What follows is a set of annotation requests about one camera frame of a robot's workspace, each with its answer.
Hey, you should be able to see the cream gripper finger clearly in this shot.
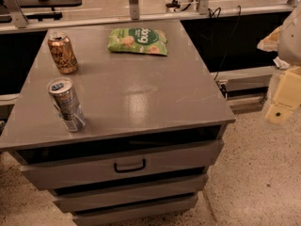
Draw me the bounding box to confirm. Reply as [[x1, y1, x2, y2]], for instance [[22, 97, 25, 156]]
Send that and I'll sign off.
[[264, 67, 301, 124], [257, 26, 281, 52]]

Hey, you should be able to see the orange soda can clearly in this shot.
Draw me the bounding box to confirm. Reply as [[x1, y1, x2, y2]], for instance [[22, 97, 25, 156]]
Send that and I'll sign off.
[[48, 32, 78, 74]]

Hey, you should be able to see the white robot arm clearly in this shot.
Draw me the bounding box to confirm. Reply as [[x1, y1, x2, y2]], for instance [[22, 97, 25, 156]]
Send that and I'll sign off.
[[257, 4, 301, 124]]

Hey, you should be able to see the silver energy drink can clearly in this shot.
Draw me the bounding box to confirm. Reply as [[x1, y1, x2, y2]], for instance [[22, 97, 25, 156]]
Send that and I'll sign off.
[[47, 77, 86, 132]]

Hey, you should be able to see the white crumpled packet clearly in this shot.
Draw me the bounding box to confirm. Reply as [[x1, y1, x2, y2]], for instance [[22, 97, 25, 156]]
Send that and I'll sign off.
[[274, 56, 290, 70]]

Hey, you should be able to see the grey drawer cabinet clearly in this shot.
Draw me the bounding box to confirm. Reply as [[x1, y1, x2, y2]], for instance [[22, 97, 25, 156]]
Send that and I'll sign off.
[[1, 21, 234, 226]]

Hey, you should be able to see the green snack bag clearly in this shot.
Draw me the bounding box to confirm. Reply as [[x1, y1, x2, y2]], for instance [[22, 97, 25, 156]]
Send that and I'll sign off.
[[107, 27, 168, 56]]

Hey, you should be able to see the black hanging cable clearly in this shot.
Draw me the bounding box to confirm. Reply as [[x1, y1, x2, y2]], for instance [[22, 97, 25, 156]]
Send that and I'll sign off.
[[207, 5, 243, 82]]

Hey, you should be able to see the black drawer handle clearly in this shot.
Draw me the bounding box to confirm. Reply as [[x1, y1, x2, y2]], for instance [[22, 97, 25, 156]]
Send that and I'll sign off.
[[114, 159, 146, 173]]

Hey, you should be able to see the metal frame rail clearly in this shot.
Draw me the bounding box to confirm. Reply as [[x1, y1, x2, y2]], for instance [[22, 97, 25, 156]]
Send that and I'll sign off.
[[0, 0, 300, 34]]

